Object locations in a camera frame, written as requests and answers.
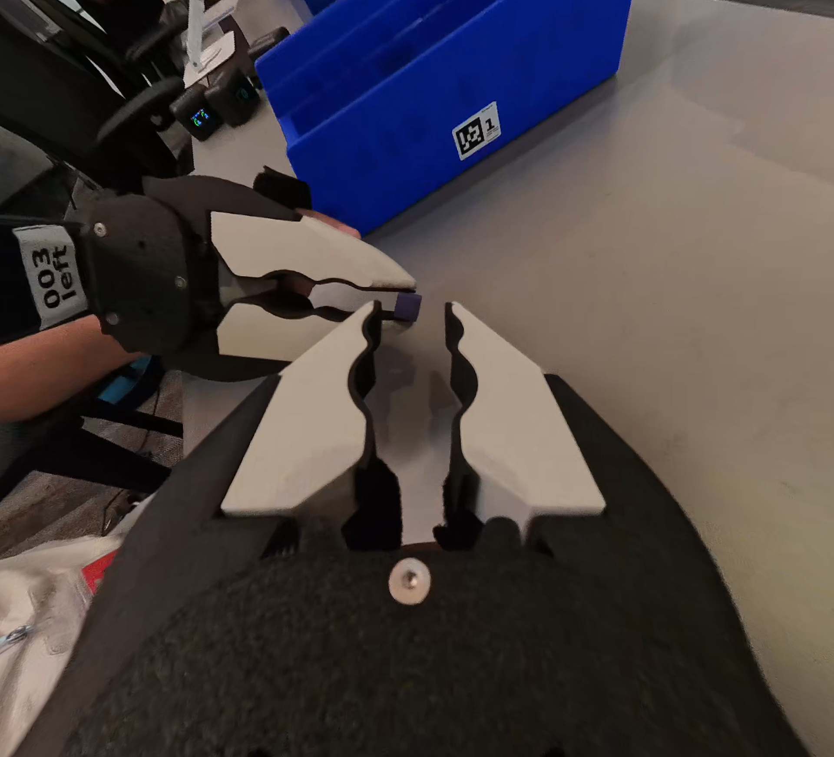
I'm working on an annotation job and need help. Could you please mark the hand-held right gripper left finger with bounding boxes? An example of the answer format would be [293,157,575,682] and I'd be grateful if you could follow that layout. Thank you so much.
[220,300,404,552]

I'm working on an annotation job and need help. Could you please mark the black office chair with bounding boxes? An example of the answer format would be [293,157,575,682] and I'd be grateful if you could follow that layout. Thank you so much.
[0,0,196,185]

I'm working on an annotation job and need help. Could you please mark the person's left forearm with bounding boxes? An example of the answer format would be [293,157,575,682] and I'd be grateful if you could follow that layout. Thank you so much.
[0,317,142,423]

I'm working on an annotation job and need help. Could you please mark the white stand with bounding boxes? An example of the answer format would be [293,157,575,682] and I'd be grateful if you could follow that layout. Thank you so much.
[182,0,236,87]

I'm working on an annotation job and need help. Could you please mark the blue chair base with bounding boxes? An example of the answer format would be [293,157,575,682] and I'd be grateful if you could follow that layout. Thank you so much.
[98,356,164,413]

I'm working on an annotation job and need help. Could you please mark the red badge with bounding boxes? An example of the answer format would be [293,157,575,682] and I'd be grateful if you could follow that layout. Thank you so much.
[81,550,120,595]

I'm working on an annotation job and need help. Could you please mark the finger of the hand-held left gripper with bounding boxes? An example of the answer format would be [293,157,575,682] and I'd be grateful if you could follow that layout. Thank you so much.
[210,211,418,298]
[216,298,366,362]

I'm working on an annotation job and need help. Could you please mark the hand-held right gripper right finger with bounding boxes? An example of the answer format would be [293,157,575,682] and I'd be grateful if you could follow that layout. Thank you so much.
[433,301,608,552]

